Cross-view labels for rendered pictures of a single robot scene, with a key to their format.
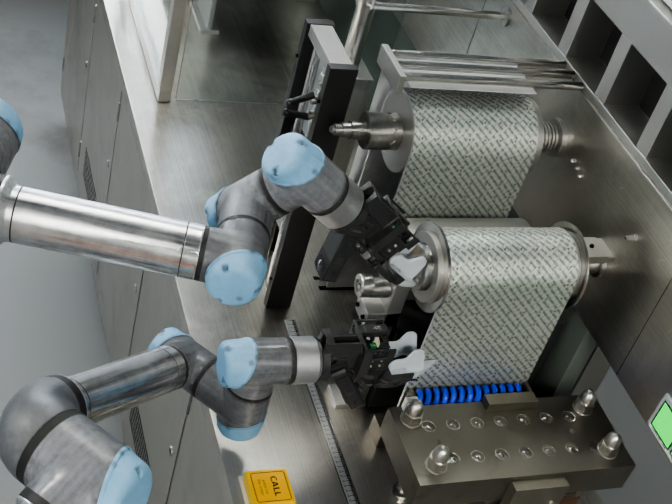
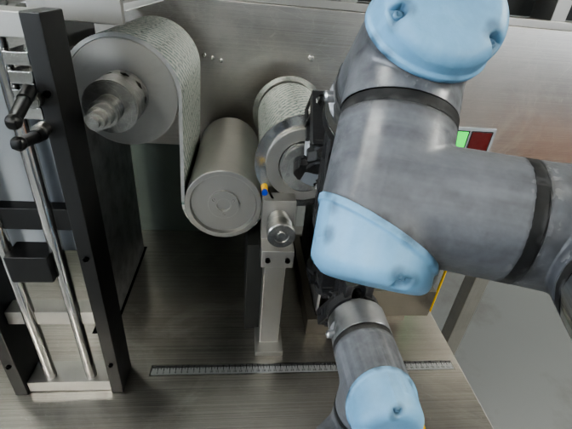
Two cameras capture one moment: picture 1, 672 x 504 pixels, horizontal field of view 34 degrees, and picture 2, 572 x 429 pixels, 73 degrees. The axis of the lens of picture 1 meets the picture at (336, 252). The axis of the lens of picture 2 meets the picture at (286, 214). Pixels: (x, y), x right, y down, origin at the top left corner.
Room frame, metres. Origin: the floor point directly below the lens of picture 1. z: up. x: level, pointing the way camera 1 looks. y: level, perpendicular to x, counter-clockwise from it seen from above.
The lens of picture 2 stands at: (1.23, 0.36, 1.48)
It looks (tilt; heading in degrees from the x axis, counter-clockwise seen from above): 31 degrees down; 290
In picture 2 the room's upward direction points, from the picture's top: 6 degrees clockwise
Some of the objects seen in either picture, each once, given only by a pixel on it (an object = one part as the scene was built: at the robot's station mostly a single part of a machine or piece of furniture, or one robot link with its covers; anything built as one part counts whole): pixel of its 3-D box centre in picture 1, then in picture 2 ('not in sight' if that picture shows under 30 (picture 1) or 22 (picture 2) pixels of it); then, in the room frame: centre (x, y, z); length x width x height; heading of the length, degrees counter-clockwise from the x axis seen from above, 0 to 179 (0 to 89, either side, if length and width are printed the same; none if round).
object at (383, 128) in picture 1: (379, 131); (117, 100); (1.60, -0.01, 1.33); 0.06 x 0.06 x 0.06; 28
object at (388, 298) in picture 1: (365, 338); (273, 282); (1.40, -0.09, 1.05); 0.06 x 0.05 x 0.31; 118
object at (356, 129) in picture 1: (347, 129); (101, 115); (1.57, 0.04, 1.33); 0.06 x 0.03 x 0.03; 118
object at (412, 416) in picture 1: (414, 410); not in sight; (1.27, -0.20, 1.05); 0.04 x 0.04 x 0.04
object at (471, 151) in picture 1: (450, 254); (220, 179); (1.56, -0.20, 1.16); 0.39 x 0.23 x 0.51; 28
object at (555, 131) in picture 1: (540, 136); not in sight; (1.75, -0.29, 1.33); 0.07 x 0.07 x 0.07; 28
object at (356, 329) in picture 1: (352, 354); (345, 281); (1.28, -0.07, 1.12); 0.12 x 0.08 x 0.09; 118
